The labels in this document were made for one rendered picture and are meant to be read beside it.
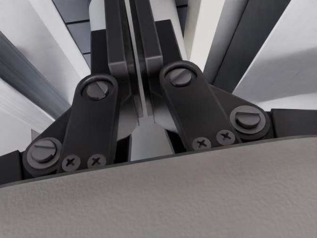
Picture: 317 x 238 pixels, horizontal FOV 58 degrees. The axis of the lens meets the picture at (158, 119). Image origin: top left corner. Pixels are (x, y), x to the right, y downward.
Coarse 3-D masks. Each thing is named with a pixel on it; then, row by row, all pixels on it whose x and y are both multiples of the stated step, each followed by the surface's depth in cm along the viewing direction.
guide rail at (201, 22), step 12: (192, 0) 14; (204, 0) 13; (216, 0) 13; (192, 12) 15; (204, 12) 13; (216, 12) 14; (192, 24) 15; (204, 24) 14; (216, 24) 15; (192, 36) 16; (204, 36) 16; (192, 48) 17; (204, 48) 17; (192, 60) 18; (204, 60) 18
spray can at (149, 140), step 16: (96, 0) 15; (128, 0) 14; (160, 0) 15; (96, 16) 15; (128, 16) 14; (160, 16) 14; (176, 16) 16; (176, 32) 15; (144, 112) 13; (144, 128) 12; (160, 128) 12; (144, 144) 12; (160, 144) 12
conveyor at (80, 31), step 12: (60, 0) 16; (72, 0) 16; (84, 0) 16; (180, 0) 18; (60, 12) 17; (72, 12) 17; (84, 12) 17; (180, 12) 19; (72, 24) 18; (84, 24) 18; (180, 24) 20; (84, 36) 20; (84, 48) 21
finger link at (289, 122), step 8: (272, 112) 8; (280, 112) 8; (288, 112) 8; (296, 112) 8; (304, 112) 8; (312, 112) 8; (272, 120) 8; (280, 120) 8; (288, 120) 8; (296, 120) 8; (304, 120) 8; (312, 120) 8; (272, 128) 8; (280, 128) 8; (288, 128) 8; (296, 128) 8; (304, 128) 8; (312, 128) 8; (272, 136) 8; (280, 136) 7
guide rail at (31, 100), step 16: (0, 32) 7; (0, 48) 7; (16, 48) 8; (0, 64) 7; (16, 64) 8; (32, 64) 9; (0, 80) 7; (16, 80) 8; (32, 80) 9; (0, 96) 8; (16, 96) 8; (32, 96) 9; (48, 96) 10; (16, 112) 9; (32, 112) 9; (48, 112) 10; (32, 128) 11
